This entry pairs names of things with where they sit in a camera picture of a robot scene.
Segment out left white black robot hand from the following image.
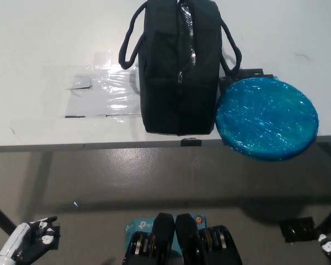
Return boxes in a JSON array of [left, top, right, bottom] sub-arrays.
[[0, 216, 61, 265]]

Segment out blue plate stack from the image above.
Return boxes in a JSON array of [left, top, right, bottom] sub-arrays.
[[215, 76, 320, 162]]

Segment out black robot body blocks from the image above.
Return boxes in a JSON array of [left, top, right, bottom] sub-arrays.
[[121, 212, 242, 265]]

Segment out black zippered fabric bag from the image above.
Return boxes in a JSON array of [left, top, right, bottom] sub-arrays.
[[118, 0, 243, 137]]

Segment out black floor tape patch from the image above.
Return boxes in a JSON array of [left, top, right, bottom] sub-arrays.
[[278, 217, 316, 243], [48, 224, 62, 251]]

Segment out teal router box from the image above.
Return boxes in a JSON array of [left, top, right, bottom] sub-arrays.
[[125, 215, 207, 257]]

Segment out small grey tape piece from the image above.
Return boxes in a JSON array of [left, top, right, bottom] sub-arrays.
[[65, 74, 92, 90]]

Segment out clear plastic sheet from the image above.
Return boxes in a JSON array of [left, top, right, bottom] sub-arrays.
[[63, 49, 144, 119]]

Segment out small black tape strip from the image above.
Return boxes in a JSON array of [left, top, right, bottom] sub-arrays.
[[180, 137, 202, 147]]

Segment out large black tape patch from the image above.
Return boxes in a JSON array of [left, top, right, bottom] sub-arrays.
[[219, 68, 274, 86]]

